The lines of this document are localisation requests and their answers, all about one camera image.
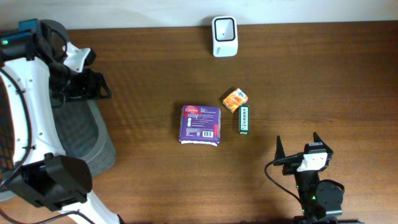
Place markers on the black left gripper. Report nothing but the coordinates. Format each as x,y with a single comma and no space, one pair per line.
90,86

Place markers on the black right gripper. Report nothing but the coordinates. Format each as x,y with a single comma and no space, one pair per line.
290,168

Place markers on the green gum pack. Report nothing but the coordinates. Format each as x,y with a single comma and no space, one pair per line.
244,119

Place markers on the orange small box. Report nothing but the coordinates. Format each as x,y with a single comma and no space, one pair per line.
235,99

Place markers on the purple sanitary pad pack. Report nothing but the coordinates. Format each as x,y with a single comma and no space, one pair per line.
200,125

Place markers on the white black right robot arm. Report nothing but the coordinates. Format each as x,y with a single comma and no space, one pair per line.
320,200

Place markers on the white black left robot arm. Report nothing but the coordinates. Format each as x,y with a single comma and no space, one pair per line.
32,75

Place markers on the white barcode scanner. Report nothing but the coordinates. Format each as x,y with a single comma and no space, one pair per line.
225,36

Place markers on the grey plastic mesh basket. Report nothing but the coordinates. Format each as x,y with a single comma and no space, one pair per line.
77,130

